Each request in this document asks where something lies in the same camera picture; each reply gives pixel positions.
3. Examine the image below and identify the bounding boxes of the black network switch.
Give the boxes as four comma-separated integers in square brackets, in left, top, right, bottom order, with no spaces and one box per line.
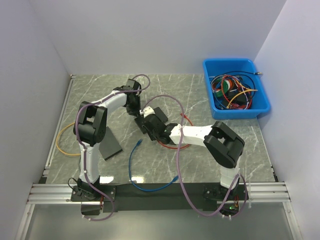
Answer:
[134,106,169,135]
[99,126,123,161]

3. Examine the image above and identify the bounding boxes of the red ethernet cable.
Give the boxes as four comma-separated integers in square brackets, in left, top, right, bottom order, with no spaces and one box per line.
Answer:
[157,112,194,150]

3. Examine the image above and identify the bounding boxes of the blue ethernet cable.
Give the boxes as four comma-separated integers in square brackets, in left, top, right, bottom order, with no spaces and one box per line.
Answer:
[128,139,181,192]

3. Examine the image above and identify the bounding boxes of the orange ethernet cable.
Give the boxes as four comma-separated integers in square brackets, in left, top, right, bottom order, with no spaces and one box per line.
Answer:
[56,121,82,157]

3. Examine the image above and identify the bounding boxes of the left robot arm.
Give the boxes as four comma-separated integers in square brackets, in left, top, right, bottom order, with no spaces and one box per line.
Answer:
[73,78,142,201]

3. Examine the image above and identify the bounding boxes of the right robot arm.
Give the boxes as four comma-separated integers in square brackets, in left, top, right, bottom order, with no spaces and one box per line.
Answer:
[137,113,245,200]

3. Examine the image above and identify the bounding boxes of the black mounting base bar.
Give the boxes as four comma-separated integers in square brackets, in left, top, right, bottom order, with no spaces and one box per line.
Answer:
[70,182,249,213]

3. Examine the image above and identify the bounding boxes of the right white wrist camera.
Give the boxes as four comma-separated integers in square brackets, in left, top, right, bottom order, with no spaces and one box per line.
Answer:
[139,106,155,118]

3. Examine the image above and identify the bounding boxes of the tangled cables in bin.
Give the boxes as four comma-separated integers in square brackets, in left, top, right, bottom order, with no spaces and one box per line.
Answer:
[210,71,264,111]

